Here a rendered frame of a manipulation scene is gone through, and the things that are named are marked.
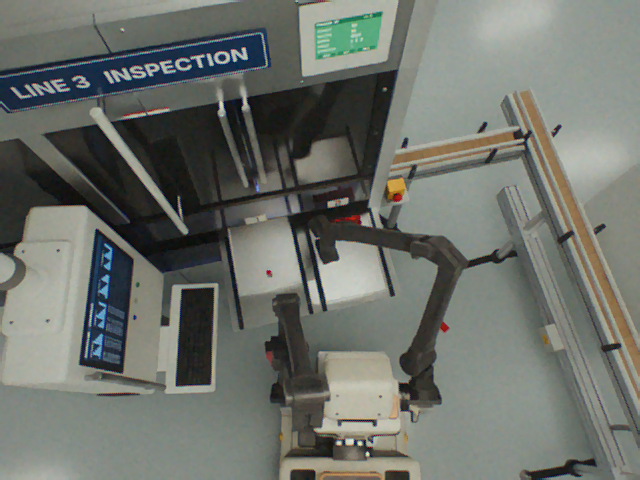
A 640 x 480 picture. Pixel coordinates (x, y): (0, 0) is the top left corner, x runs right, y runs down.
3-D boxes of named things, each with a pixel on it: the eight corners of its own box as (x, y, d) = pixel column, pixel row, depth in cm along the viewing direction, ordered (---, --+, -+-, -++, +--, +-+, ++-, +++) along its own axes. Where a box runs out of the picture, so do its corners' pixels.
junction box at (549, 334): (536, 328, 241) (544, 325, 232) (546, 326, 241) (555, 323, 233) (546, 353, 237) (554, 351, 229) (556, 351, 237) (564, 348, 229)
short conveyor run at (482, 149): (373, 191, 222) (377, 175, 207) (365, 162, 227) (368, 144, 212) (519, 162, 227) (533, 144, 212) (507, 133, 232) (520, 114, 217)
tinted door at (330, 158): (259, 193, 181) (232, 95, 125) (373, 171, 184) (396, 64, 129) (260, 195, 181) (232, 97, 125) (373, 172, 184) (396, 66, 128)
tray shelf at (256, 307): (216, 224, 215) (215, 223, 213) (372, 193, 220) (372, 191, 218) (234, 332, 199) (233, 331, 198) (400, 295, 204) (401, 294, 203)
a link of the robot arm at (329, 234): (334, 233, 166) (351, 228, 172) (316, 207, 170) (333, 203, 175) (317, 253, 174) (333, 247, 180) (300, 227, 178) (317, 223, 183)
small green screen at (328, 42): (301, 73, 121) (297, 5, 101) (386, 57, 122) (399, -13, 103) (302, 77, 121) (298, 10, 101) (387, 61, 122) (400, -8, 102)
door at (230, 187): (130, 219, 178) (41, 129, 122) (258, 194, 181) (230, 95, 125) (130, 220, 177) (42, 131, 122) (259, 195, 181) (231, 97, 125)
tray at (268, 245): (227, 220, 213) (225, 217, 210) (286, 208, 215) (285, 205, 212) (239, 295, 202) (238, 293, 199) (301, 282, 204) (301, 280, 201)
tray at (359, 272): (309, 227, 212) (309, 224, 209) (368, 216, 214) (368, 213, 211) (325, 303, 201) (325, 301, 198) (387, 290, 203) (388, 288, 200)
